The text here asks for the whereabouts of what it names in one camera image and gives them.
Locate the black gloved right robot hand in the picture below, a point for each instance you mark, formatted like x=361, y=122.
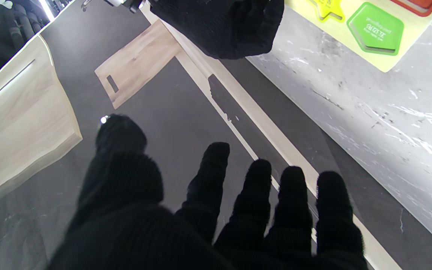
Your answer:
x=223, y=26

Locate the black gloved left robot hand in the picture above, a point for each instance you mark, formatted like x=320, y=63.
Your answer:
x=144, y=232

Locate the yellow wooden shape puzzle board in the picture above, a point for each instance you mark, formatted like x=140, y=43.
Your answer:
x=411, y=48

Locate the light wooden side panel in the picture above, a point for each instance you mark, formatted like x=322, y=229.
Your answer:
x=21, y=131

